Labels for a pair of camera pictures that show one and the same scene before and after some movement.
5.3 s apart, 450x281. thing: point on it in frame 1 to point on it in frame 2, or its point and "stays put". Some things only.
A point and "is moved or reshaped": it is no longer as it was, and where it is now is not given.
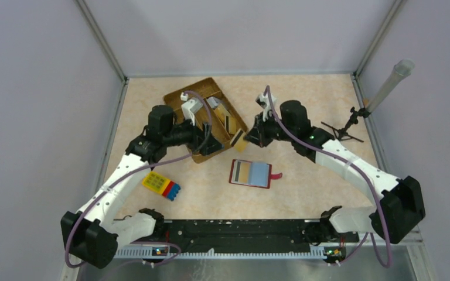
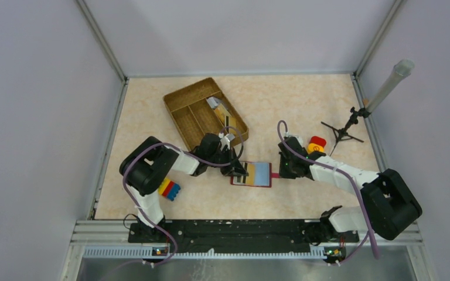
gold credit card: [238, 141] is moved or reshaped
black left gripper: [203, 141] to [235, 169]
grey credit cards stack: [212, 101] stays put
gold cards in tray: [228, 120] stays put
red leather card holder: [252, 173] stays put
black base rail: [284, 236] stays put
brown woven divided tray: [210, 106] stays put
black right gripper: [257, 133] to [283, 172]
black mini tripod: [341, 134] stays put
